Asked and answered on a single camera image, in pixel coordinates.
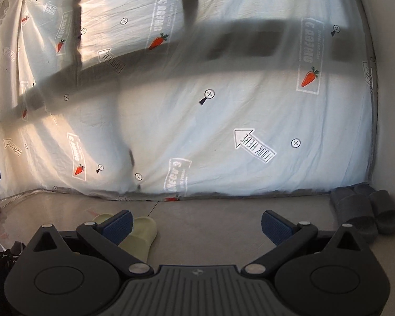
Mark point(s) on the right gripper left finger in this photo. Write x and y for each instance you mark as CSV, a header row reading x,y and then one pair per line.
x,y
103,239

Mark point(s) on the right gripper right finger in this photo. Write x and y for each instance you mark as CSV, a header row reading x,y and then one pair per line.
x,y
290,239

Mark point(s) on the green slide sandal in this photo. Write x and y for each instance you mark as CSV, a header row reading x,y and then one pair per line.
x,y
138,243
101,218

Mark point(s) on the black sneaker near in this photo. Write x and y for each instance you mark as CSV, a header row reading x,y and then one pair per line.
x,y
8,258

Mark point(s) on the printed white curtain sheet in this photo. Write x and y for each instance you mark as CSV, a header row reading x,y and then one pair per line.
x,y
184,97

